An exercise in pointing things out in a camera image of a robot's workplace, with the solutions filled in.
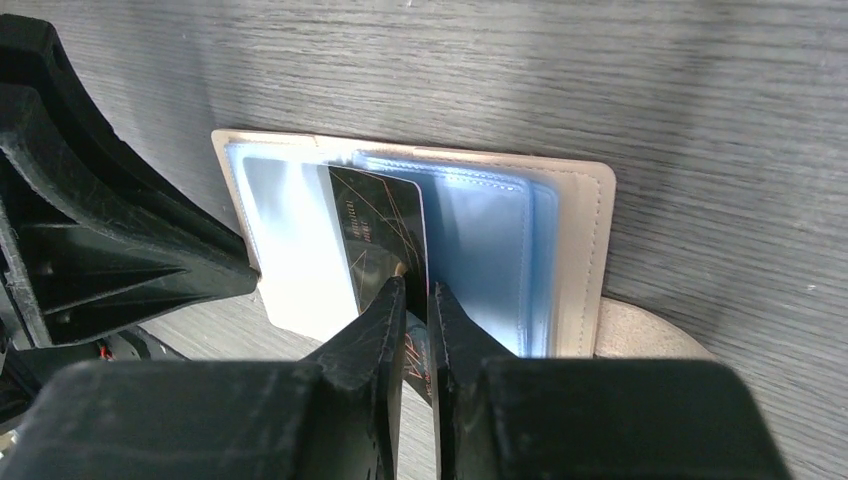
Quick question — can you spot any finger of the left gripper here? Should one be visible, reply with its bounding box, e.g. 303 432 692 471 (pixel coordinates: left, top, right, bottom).
1 14 258 348

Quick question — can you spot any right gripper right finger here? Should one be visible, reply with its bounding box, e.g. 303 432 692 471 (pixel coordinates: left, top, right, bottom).
427 284 790 479

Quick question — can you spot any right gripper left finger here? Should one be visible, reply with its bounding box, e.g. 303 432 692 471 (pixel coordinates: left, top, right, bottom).
1 277 406 479

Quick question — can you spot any beige card holder wallet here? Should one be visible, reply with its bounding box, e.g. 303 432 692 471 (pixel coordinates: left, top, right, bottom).
210 128 717 362

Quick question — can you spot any black credit card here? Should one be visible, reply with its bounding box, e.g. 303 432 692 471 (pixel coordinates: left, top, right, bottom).
328 166 433 403

